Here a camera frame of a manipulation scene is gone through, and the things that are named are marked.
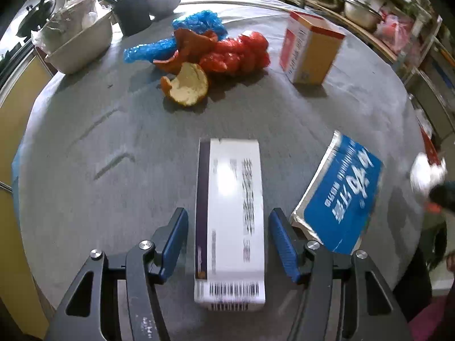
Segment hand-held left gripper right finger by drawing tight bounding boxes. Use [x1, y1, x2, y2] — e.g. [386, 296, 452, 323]
[268, 209, 415, 341]

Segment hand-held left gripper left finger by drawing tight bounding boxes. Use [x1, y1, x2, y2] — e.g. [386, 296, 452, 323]
[44, 207, 189, 341]

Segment white paper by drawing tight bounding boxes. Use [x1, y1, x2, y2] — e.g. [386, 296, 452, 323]
[410, 153, 448, 197]

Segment white medicine box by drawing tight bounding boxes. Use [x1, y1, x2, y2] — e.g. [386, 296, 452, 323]
[194, 138, 267, 312]

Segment blue foil packet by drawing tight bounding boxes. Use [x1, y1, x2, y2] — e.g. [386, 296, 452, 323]
[291, 131, 384, 255]

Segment red and tan carton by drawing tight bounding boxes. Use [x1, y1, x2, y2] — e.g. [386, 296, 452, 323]
[279, 11, 346, 86]

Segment red mesh bag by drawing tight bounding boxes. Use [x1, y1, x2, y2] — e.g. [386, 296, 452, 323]
[198, 31, 271, 77]

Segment grey tablecloth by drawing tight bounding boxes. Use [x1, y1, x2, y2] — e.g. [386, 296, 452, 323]
[12, 0, 432, 341]

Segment metal shelf rack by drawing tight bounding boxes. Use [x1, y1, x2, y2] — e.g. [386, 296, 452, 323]
[281, 0, 455, 143]

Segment pink plastic bag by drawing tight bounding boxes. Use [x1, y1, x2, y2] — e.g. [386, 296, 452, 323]
[373, 14, 416, 54]

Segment blue under cloth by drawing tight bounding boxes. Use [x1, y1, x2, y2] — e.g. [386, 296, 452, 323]
[11, 149, 25, 194]

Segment curled orange peel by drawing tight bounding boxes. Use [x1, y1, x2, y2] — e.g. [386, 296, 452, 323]
[153, 28, 218, 73]

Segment steel pot with lid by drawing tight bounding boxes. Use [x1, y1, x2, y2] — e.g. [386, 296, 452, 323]
[343, 0, 386, 31]

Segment kitchen counter cabinet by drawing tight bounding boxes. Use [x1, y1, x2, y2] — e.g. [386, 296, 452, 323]
[0, 0, 57, 338]

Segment blue plastic bag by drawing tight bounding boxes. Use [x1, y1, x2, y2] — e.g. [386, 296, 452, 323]
[123, 10, 228, 64]

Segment black pot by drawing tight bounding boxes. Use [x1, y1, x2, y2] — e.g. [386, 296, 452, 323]
[113, 0, 153, 37]

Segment crumpled clear plastic bags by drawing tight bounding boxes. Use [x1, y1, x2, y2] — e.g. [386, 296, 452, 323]
[31, 0, 107, 52]

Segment black wok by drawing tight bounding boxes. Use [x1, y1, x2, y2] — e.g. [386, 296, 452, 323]
[16, 0, 57, 38]

